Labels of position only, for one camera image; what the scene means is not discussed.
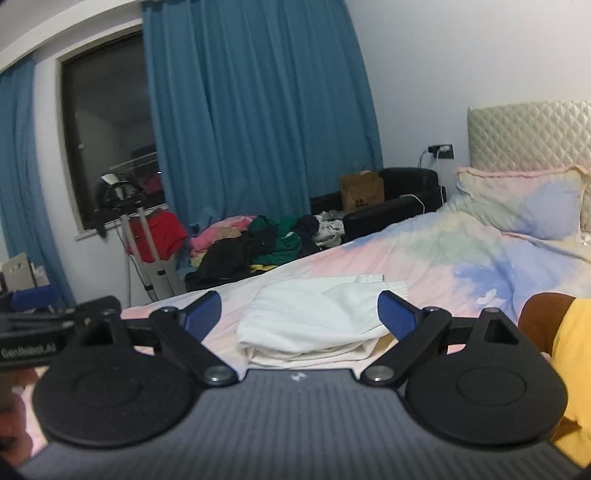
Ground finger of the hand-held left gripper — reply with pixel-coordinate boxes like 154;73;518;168
0;296;122;332
8;285;61;315

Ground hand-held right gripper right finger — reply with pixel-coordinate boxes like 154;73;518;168
360;291;543;387

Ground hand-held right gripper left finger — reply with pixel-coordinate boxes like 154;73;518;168
69;291;239;387

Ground white pants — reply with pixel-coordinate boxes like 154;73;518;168
236;274;410;366

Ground black clothes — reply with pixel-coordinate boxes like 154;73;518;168
184;230;279;290

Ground pink clothes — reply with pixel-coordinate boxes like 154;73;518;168
189;214;258;253

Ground person's left hand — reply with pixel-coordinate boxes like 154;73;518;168
0;369;41;455

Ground pastel tie-dye bedspread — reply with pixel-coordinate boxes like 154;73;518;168
120;198;591;370

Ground red garment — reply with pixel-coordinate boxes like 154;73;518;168
128;211;190;265

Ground garment steamer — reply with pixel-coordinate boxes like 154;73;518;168
94;172;170;302

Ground white patterned cloth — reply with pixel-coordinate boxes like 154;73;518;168
313;209;345;246

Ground narrow blue curtain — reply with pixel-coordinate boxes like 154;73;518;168
0;54;78;306

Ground brown cardboard box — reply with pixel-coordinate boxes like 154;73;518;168
340;170;386;215

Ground black sofa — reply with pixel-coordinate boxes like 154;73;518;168
308;167;447;244

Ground pastel pillow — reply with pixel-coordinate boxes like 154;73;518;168
455;165;590;241

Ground brown and yellow plush toy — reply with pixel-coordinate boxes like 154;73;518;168
516;292;591;468

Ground dark window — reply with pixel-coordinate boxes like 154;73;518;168
57;29;168;232

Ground wide blue curtain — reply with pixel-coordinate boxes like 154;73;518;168
140;0;385;232

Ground quilted beige headboard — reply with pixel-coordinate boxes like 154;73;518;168
467;99;591;175

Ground white charging cable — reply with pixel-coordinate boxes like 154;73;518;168
398;148;438;214

